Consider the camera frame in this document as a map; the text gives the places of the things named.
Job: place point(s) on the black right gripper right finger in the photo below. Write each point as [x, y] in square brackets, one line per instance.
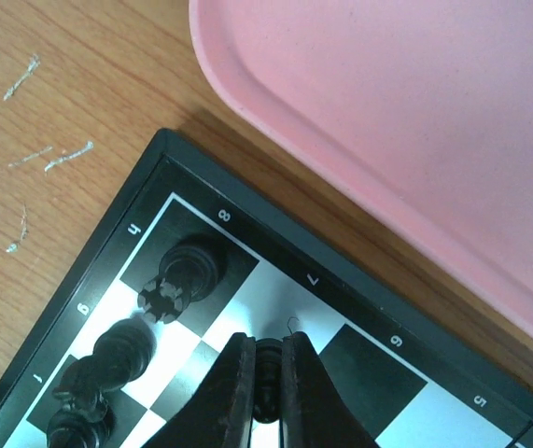
[312, 413]

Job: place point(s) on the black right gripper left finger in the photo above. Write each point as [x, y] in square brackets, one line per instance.
[219, 414]

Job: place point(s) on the black chess pawn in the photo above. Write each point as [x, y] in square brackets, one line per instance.
[267, 390]

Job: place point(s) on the black chess knight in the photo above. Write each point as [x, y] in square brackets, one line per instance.
[119, 356]

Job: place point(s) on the black chess bishop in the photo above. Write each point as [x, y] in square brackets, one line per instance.
[71, 430]

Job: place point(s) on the black chess rook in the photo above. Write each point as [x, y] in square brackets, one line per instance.
[188, 272]

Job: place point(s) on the black and white chessboard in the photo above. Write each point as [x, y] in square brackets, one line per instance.
[407, 381]

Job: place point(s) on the pink plastic tray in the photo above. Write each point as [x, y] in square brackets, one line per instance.
[421, 112]

